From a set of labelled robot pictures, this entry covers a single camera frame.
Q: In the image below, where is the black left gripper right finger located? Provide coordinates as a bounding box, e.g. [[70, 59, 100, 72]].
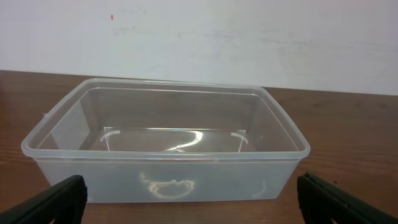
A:
[[297, 172, 397, 224]]

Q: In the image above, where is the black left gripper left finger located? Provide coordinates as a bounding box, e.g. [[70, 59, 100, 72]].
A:
[[1, 175, 88, 224]]

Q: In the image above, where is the clear plastic container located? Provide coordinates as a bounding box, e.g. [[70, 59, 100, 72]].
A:
[[21, 78, 310, 203]]

